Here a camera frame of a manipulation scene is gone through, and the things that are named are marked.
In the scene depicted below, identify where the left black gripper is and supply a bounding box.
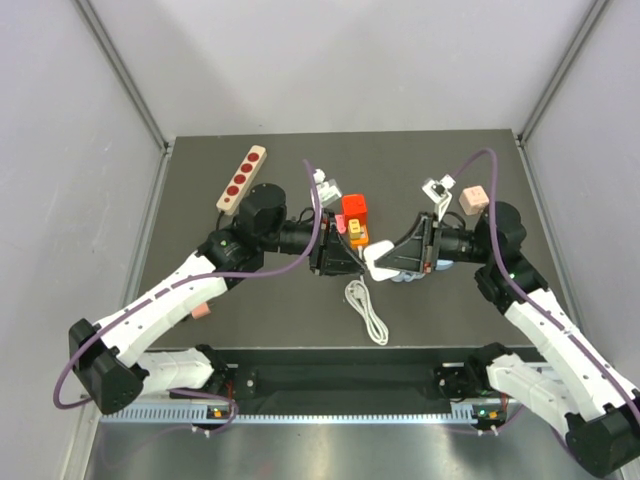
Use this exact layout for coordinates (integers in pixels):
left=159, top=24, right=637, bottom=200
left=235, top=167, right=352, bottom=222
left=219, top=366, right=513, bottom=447
left=259, top=208, right=366, bottom=277

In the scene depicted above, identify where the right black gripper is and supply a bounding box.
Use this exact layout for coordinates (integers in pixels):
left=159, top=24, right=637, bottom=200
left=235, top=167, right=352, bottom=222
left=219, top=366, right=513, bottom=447
left=376, top=211, right=494, bottom=273

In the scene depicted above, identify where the orange power strip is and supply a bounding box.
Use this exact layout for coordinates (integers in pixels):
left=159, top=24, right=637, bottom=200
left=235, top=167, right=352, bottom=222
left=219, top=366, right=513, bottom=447
left=349, top=225, right=370, bottom=250

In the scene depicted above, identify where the white usb charger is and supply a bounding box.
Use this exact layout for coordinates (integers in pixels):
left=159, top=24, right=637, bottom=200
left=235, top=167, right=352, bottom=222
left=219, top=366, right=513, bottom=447
left=363, top=240, right=397, bottom=282

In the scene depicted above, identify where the red plug adapter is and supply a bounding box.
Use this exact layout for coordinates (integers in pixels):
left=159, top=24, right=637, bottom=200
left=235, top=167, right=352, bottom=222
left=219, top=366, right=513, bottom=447
left=341, top=193, right=368, bottom=225

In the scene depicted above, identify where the yellow cube charger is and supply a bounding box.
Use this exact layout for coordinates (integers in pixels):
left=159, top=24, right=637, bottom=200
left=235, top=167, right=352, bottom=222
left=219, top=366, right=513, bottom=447
left=347, top=218, right=364, bottom=241

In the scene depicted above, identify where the blue round power socket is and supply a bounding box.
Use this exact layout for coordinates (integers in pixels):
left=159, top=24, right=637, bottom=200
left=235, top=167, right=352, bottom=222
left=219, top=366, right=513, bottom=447
left=391, top=259, right=455, bottom=283

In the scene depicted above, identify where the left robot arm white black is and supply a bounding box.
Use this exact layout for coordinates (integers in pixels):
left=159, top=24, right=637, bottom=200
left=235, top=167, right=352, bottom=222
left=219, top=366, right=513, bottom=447
left=69, top=183, right=365, bottom=415

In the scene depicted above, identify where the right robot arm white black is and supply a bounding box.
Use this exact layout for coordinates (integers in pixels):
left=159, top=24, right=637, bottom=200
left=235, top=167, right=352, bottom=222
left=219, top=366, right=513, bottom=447
left=364, top=202, right=639, bottom=478

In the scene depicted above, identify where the pink square adapter plug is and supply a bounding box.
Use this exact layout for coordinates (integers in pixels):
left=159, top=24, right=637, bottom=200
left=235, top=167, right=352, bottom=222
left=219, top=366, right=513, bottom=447
left=335, top=214, right=347, bottom=235

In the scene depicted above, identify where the salmon pink plug adapter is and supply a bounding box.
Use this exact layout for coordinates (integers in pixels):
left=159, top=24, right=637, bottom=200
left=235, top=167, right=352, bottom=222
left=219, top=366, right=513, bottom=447
left=191, top=302, right=211, bottom=319

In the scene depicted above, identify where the pink cube adapter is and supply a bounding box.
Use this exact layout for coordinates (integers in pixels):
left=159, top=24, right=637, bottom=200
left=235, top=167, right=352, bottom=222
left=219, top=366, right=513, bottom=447
left=459, top=185, right=490, bottom=216

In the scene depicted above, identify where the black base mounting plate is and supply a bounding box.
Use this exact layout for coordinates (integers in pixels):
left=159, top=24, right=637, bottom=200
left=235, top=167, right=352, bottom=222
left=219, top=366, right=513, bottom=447
left=169, top=362, right=521, bottom=404

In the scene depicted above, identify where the beige red power strip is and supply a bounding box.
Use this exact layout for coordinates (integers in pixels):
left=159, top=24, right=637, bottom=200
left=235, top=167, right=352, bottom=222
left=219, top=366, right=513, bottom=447
left=216, top=145, right=267, bottom=216

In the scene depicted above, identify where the white cord with plug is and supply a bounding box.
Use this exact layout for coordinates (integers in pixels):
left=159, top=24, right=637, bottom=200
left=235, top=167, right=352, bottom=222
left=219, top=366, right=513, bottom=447
left=344, top=279, right=390, bottom=347

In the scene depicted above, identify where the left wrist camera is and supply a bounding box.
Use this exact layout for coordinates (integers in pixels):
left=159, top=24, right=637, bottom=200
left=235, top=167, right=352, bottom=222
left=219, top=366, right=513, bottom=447
left=313, top=169, right=343, bottom=208

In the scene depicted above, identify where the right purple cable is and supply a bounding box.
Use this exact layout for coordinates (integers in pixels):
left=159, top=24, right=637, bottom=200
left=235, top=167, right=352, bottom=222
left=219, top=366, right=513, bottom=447
left=449, top=148, right=640, bottom=461

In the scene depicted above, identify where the grey slotted cable duct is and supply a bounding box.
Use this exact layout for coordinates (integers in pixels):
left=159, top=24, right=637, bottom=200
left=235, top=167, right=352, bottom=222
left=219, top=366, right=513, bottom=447
left=101, top=402, right=502, bottom=425

